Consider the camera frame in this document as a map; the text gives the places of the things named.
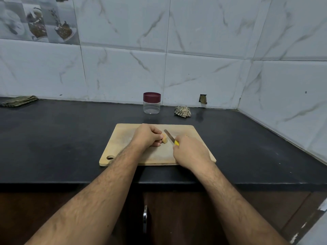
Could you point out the person's right hand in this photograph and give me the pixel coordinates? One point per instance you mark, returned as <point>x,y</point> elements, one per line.
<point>191,153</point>

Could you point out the person's left hand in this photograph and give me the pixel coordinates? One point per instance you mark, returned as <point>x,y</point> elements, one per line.
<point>145,137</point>

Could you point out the beige ginger root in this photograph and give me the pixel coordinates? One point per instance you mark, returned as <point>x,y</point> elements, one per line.
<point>164,140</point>

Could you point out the wooden cutting board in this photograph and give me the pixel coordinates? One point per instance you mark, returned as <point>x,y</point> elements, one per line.
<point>120,143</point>

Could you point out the clear jar maroon lid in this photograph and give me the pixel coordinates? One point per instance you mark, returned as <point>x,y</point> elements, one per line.
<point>152,109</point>

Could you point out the person's right forearm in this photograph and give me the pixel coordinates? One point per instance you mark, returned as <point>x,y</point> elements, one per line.
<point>240,206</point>

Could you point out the person's left forearm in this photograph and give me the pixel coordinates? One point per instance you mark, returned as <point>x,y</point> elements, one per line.
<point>87,204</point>

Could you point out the black countertop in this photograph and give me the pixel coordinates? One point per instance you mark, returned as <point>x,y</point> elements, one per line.
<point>51,140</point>

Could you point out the crumpled patterned cloth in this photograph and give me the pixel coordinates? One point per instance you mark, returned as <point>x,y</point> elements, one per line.
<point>182,111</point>

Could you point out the brown wooden cabinet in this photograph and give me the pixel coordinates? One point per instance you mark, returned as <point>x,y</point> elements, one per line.
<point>173,216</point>

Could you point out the folded green cloth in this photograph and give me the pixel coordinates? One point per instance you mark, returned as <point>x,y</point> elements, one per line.
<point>18,101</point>

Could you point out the decorative picture tiles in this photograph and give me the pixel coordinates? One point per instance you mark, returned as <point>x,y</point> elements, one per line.
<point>38,20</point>

